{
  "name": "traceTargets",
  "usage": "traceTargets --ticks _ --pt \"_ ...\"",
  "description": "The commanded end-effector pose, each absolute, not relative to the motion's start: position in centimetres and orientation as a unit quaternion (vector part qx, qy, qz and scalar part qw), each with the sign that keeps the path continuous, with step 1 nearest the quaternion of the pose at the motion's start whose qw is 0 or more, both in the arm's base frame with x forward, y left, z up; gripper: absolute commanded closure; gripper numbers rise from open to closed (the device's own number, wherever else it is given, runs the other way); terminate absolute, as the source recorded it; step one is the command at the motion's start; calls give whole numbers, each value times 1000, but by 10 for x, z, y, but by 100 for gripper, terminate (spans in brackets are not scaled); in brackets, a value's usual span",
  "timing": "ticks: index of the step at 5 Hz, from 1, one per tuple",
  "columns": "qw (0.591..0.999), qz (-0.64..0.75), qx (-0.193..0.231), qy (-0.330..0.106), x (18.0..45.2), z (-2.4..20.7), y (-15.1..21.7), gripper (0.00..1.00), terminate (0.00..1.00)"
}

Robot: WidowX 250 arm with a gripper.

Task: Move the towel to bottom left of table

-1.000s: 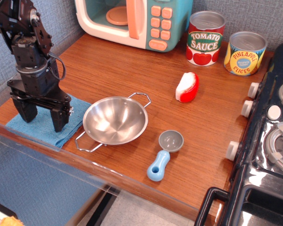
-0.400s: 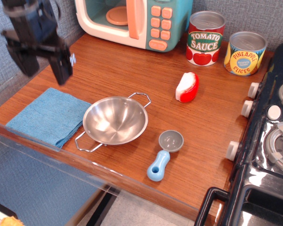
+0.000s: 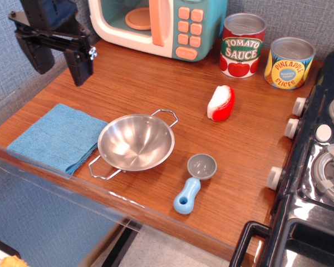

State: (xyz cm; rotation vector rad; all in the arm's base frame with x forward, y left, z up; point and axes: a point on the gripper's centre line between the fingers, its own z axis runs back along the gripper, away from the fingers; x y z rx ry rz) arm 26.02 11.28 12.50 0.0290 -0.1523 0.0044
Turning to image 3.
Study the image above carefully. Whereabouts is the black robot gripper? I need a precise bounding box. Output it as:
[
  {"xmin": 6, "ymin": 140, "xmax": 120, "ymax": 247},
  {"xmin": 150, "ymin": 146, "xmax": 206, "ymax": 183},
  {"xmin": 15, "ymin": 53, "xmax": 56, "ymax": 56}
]
[{"xmin": 8, "ymin": 1, "xmax": 97, "ymax": 87}]

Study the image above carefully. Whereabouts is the blue towel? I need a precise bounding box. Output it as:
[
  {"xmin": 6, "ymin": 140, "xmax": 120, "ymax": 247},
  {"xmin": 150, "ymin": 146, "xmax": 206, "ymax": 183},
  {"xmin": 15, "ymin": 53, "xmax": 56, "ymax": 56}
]
[{"xmin": 7, "ymin": 103, "xmax": 108, "ymax": 176}]

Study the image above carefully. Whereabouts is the teal toy microwave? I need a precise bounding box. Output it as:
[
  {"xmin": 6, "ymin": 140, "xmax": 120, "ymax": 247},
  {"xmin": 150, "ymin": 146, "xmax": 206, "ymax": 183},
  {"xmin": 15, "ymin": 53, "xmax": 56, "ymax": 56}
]
[{"xmin": 88, "ymin": 1, "xmax": 228, "ymax": 62}]

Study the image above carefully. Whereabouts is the clear acrylic barrier panel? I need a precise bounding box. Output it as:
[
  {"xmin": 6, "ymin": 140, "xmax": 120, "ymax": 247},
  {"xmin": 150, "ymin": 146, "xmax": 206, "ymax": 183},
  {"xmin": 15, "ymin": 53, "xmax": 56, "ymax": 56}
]
[{"xmin": 0, "ymin": 147, "xmax": 233, "ymax": 266}]

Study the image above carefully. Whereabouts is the red white toy food slice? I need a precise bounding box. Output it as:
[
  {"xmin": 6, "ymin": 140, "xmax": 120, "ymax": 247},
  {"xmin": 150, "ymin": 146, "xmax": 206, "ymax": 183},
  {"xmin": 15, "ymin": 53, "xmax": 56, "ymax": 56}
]
[{"xmin": 207, "ymin": 85, "xmax": 235, "ymax": 121}]

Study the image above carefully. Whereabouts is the blue grey toy scoop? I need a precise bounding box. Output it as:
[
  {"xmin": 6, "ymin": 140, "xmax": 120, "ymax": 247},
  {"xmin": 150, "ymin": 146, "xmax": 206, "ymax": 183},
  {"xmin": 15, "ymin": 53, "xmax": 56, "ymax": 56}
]
[{"xmin": 173, "ymin": 154, "xmax": 217, "ymax": 215}]

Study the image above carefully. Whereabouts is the tomato sauce can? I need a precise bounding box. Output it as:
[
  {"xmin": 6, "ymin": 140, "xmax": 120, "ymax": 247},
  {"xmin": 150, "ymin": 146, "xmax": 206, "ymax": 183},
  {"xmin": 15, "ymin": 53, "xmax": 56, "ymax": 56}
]
[{"xmin": 219, "ymin": 13, "xmax": 267, "ymax": 78}]

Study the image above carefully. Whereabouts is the pineapple slices can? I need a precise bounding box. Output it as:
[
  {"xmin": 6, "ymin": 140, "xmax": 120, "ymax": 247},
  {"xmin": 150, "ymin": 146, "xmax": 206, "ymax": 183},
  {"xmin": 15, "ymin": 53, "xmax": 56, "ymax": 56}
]
[{"xmin": 264, "ymin": 37, "xmax": 316, "ymax": 90}]

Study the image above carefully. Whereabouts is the black toy stove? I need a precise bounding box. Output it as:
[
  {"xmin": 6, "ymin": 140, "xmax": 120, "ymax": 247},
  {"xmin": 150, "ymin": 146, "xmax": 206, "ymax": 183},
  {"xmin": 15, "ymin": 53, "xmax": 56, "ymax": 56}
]
[{"xmin": 230, "ymin": 51, "xmax": 334, "ymax": 266}]

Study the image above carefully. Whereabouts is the steel bowl with wire handles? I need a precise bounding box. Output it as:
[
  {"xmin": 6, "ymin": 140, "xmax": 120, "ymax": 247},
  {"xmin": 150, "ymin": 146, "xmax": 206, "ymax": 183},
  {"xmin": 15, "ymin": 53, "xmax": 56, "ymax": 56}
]
[{"xmin": 88, "ymin": 109, "xmax": 179, "ymax": 180}]

